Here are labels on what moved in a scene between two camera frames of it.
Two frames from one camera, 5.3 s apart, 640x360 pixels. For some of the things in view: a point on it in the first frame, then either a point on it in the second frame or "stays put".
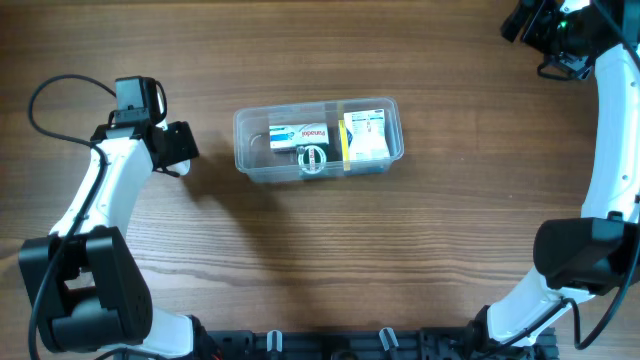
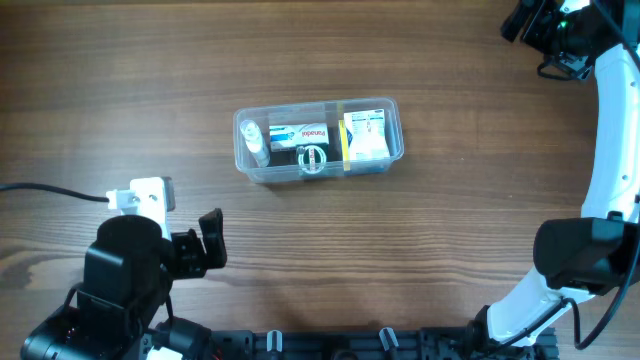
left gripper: x=185 y=145 to x=197 y=257
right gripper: x=545 y=11 stays put
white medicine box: x=369 y=135 stays put
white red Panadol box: x=295 y=135 stays put
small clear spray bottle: x=182 y=167 to x=255 y=142
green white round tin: x=311 y=159 stays put
